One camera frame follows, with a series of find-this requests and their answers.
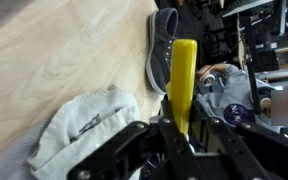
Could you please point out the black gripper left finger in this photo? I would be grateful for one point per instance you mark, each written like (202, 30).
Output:
(124, 146)

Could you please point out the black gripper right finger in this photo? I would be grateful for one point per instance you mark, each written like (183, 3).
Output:
(250, 150)

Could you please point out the white grey towel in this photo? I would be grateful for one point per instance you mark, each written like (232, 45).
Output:
(90, 116)

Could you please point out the person in grey shirt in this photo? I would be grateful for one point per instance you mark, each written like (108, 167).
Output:
(237, 93)

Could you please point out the dark grey sneaker shoe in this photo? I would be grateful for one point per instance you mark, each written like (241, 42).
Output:
(160, 50)

